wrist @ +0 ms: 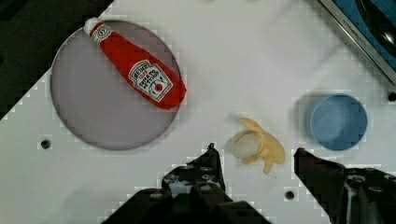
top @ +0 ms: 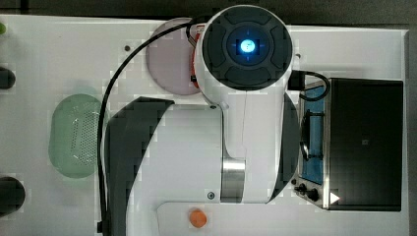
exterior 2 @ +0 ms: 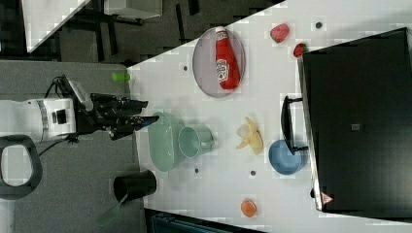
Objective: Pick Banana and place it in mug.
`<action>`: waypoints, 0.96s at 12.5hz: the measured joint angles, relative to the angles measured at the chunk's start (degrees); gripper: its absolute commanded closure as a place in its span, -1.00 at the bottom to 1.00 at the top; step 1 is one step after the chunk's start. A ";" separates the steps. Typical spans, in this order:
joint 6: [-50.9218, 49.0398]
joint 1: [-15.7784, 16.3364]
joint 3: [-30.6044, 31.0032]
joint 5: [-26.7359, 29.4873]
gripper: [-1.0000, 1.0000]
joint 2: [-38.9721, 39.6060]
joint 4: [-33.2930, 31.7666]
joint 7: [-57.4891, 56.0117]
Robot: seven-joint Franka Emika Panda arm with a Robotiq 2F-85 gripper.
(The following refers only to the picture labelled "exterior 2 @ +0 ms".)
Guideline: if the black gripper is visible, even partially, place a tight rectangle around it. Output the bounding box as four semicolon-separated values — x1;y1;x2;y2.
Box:
76;93;159;141

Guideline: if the peeled yellow banana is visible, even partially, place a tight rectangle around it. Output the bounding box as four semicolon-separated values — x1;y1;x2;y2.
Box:
236;116;263;155

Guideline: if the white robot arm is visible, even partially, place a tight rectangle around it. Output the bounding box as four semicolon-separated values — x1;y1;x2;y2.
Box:
1;93;158;201

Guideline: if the green mug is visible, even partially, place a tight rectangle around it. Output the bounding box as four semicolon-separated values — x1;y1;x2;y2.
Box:
178;124;215;158

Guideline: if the green marker cap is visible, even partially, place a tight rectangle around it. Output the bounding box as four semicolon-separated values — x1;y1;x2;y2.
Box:
112;72;130;82

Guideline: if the green perforated colander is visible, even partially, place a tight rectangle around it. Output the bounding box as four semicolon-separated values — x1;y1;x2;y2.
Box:
148;112;185;172

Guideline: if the black cylinder cup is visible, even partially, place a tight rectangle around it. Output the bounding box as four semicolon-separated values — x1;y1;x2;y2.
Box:
113;170;156;202

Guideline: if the grey round plate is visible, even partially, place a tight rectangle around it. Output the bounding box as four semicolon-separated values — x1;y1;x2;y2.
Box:
192;28;246;98

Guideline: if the red ketchup bottle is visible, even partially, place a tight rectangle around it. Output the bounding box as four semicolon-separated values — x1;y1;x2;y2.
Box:
215;26;240;90

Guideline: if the orange fruit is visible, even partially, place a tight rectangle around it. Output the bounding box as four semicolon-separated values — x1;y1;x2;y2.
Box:
241;199;257;217

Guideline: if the blue bowl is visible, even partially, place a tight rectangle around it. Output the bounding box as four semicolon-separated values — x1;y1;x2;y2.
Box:
268;140;308;175

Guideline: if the red green strawberry toy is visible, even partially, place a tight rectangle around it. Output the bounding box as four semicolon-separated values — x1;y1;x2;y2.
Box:
270;23;290;44

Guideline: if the small red tomato toy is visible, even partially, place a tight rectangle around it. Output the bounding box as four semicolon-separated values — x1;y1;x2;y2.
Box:
292;43;306;57

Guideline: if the black toaster oven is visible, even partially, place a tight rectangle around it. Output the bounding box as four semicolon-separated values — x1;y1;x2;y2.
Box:
281;27;412;222

